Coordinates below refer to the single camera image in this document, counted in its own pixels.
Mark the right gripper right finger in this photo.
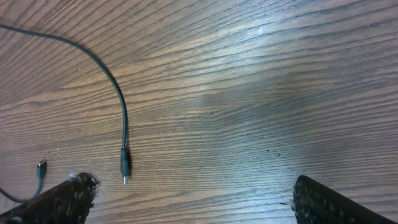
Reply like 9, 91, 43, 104
292, 175, 397, 224

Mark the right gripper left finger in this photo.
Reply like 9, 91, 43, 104
1, 172, 100, 224

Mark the black usb cable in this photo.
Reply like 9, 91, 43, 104
0, 24, 131, 185
0, 159, 48, 203

